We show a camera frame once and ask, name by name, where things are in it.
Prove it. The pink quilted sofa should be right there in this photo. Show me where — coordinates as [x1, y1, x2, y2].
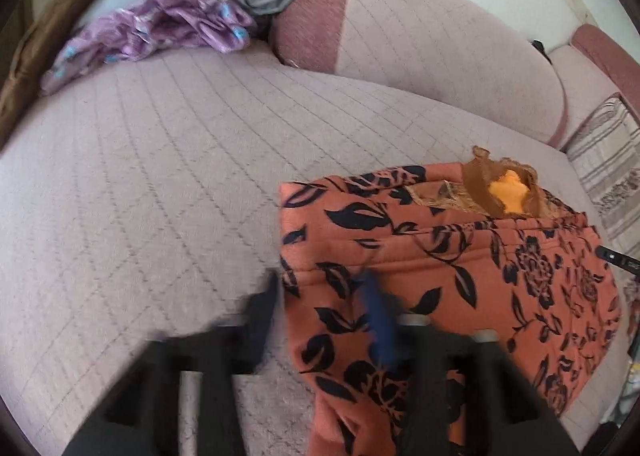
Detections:
[0, 0, 640, 456]

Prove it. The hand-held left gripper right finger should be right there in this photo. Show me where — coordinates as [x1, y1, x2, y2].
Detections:
[361, 270, 582, 456]

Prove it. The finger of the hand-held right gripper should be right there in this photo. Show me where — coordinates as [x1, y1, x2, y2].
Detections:
[596, 245, 640, 274]

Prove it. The purple floral cloth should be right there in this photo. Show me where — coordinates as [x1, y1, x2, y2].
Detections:
[40, 0, 259, 95]

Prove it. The small yellow-orange cloth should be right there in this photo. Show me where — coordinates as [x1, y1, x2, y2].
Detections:
[487, 169, 532, 213]

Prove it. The pink sofa back cushion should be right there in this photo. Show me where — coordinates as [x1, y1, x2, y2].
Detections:
[269, 0, 572, 148]

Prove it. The brown blanket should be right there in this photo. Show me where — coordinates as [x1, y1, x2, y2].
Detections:
[0, 0, 132, 148]

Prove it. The grey striped cloth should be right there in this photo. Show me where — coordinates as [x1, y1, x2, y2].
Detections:
[565, 91, 640, 259]

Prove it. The orange black floral garment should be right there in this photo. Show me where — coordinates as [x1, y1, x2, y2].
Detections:
[278, 162, 624, 456]

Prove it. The brown sheer cloth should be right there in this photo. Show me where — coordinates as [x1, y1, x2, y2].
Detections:
[460, 146, 547, 218]

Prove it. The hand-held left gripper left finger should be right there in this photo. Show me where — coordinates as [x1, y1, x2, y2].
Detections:
[64, 271, 282, 456]

